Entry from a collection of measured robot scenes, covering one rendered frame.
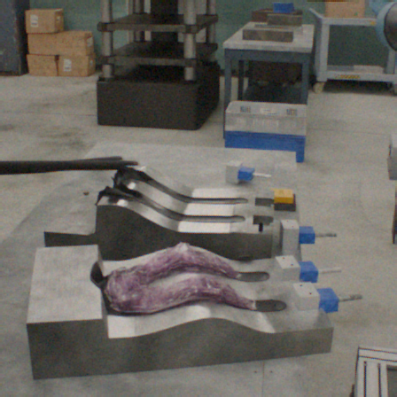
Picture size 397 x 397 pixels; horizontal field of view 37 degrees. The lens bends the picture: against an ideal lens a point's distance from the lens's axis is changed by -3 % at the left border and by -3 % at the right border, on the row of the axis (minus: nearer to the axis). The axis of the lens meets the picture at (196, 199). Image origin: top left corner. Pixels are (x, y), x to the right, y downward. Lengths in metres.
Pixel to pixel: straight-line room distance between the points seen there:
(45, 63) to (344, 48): 3.78
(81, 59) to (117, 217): 6.69
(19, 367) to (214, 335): 0.33
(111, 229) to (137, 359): 0.40
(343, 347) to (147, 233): 1.38
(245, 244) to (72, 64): 6.85
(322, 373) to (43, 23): 6.48
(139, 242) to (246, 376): 0.44
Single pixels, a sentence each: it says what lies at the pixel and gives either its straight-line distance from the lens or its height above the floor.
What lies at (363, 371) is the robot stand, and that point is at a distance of 2.04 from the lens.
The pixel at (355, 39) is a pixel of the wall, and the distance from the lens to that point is 7.77.
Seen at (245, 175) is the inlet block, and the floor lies 0.83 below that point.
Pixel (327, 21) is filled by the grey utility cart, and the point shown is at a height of 0.82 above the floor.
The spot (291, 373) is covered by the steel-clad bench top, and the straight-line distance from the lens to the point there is 1.03.
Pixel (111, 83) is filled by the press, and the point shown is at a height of 0.39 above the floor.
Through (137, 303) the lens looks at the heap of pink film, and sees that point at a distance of 1.03.
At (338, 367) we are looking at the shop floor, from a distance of 2.41.
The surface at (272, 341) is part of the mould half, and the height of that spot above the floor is 0.84.
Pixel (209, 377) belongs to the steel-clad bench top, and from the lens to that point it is 1.01.
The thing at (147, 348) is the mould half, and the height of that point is 0.85.
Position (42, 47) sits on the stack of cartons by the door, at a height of 0.37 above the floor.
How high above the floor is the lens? 1.43
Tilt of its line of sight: 22 degrees down
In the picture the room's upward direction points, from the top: 1 degrees clockwise
